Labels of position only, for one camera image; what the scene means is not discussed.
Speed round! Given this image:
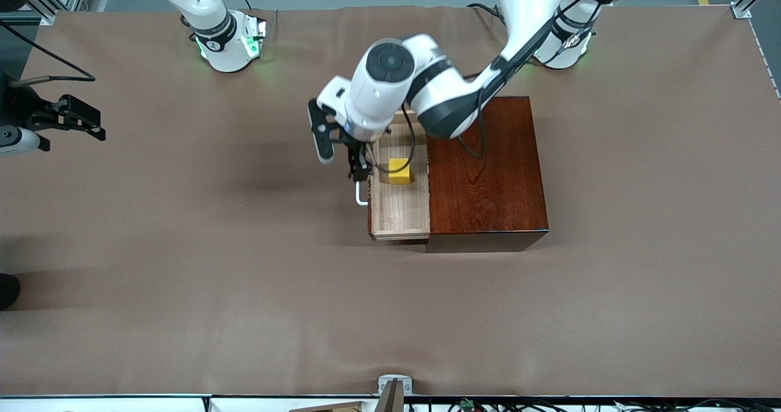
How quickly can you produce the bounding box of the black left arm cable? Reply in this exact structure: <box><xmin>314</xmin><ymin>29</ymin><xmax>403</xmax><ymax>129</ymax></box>
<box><xmin>366</xmin><ymin>0</ymin><xmax>596</xmax><ymax>175</ymax></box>

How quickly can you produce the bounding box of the brown table cloth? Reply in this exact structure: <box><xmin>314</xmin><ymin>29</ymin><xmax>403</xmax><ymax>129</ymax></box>
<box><xmin>0</xmin><ymin>4</ymin><xmax>781</xmax><ymax>397</ymax></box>

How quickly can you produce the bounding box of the black shoe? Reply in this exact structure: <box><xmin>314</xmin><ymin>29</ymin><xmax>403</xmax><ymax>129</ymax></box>
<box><xmin>0</xmin><ymin>272</ymin><xmax>23</xmax><ymax>311</ymax></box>

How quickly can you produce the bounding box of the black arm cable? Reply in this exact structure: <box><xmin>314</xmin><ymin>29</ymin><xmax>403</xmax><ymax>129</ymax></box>
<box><xmin>0</xmin><ymin>20</ymin><xmax>97</xmax><ymax>90</ymax></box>
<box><xmin>366</xmin><ymin>0</ymin><xmax>596</xmax><ymax>175</ymax></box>

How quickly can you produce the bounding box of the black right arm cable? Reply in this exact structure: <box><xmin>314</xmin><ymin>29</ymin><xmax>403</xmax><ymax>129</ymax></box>
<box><xmin>0</xmin><ymin>20</ymin><xmax>97</xmax><ymax>90</ymax></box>

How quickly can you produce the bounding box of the light wood drawer white handle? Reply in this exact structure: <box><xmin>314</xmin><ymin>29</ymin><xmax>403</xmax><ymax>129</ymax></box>
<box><xmin>355</xmin><ymin>110</ymin><xmax>433</xmax><ymax>243</ymax></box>

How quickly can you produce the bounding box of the yellow block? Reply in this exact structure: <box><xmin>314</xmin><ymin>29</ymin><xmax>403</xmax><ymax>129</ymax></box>
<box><xmin>388</xmin><ymin>157</ymin><xmax>415</xmax><ymax>186</ymax></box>

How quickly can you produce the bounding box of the dark brown wooden cabinet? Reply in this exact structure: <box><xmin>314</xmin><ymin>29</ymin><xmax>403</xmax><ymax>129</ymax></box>
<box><xmin>424</xmin><ymin>96</ymin><xmax>550</xmax><ymax>253</ymax></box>

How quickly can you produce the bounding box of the grey metal bracket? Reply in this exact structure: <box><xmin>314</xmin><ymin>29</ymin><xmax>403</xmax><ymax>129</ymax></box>
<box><xmin>378</xmin><ymin>373</ymin><xmax>413</xmax><ymax>412</ymax></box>

